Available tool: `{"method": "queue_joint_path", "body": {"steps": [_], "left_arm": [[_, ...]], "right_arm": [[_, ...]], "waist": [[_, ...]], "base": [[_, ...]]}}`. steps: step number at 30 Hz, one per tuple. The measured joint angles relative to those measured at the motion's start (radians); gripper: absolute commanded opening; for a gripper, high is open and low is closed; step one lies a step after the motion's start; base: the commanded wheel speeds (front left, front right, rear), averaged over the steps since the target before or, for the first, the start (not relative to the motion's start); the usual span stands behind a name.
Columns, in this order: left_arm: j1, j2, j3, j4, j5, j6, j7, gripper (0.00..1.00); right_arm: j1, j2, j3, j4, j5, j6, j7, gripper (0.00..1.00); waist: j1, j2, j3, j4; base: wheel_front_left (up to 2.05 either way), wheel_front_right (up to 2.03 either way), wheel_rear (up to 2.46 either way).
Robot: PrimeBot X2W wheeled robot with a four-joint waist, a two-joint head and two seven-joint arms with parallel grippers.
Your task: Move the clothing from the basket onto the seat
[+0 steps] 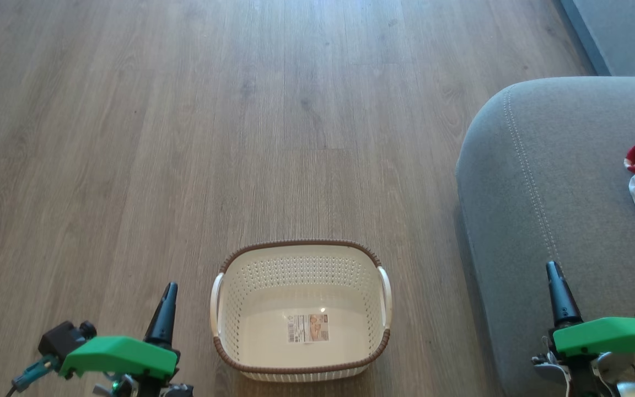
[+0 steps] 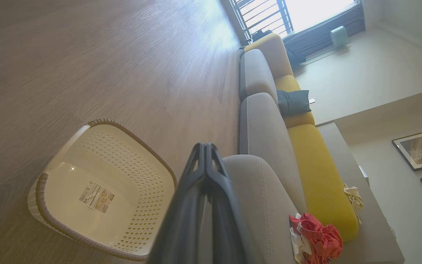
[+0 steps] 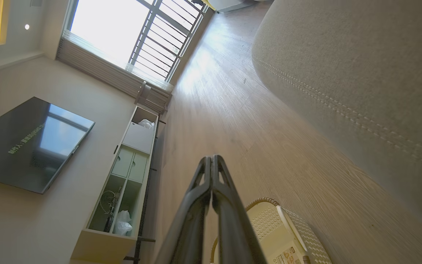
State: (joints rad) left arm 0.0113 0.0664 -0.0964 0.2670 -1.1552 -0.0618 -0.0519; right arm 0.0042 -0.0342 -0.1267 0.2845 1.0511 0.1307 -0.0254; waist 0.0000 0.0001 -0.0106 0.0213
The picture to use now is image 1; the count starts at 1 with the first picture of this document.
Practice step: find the paper product label sticker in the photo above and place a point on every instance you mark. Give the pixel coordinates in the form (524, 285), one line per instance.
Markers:
(308, 328)

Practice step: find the grey fabric sofa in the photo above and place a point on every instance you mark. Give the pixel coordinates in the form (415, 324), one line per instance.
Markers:
(560, 182)

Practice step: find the white laundry basket brown rim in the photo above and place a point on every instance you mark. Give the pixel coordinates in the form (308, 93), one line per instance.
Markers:
(229, 309)

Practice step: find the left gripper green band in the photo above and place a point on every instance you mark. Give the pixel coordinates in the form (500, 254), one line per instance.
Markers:
(119, 355)

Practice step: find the grey-blue baseboard strip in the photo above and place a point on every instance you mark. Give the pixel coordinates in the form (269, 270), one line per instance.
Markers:
(585, 36)

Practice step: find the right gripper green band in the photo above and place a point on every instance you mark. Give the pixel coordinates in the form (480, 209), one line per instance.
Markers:
(609, 335)

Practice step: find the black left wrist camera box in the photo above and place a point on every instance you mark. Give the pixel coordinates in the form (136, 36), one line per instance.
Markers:
(64, 339)

